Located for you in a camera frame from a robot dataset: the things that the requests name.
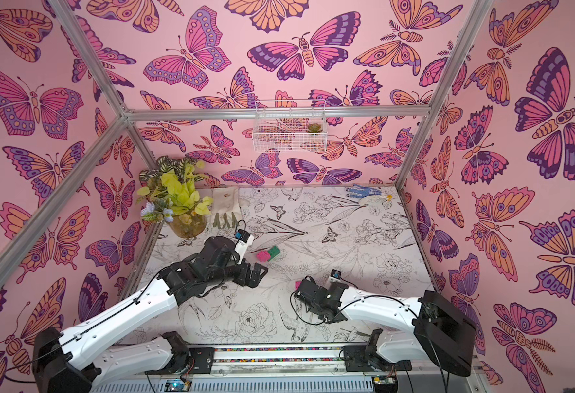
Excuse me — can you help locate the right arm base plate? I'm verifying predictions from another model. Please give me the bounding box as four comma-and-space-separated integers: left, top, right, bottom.
338, 345, 413, 372

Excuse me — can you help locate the white green garden glove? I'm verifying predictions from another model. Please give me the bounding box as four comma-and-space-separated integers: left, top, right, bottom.
210, 187, 243, 229

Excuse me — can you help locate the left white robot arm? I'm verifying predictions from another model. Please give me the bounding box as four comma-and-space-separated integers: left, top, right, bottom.
31, 229, 268, 392

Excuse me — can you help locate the white wire basket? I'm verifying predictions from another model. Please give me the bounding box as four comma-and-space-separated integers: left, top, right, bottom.
250, 98, 328, 154

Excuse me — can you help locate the green lego brick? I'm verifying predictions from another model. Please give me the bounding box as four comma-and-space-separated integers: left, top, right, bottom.
267, 247, 280, 260

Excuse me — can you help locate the glass vase with flowers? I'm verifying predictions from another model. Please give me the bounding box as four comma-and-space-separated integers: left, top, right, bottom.
137, 156, 213, 239

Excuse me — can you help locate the small green succulent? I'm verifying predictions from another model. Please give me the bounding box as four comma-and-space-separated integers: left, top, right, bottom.
306, 124, 323, 134

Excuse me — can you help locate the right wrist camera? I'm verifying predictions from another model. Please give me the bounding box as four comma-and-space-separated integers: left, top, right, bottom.
328, 270, 342, 283

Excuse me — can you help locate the blue white glove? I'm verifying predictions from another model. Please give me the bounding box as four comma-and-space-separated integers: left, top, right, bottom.
346, 185, 395, 202

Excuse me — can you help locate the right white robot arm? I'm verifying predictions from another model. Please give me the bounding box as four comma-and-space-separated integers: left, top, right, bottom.
292, 278, 477, 378

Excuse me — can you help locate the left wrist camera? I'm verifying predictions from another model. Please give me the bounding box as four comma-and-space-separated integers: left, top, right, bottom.
234, 229, 255, 264

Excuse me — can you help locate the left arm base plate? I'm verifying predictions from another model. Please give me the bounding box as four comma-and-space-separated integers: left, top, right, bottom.
167, 347, 215, 377

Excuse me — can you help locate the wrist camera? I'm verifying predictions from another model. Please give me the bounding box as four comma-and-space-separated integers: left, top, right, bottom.
328, 270, 342, 283
234, 229, 255, 264

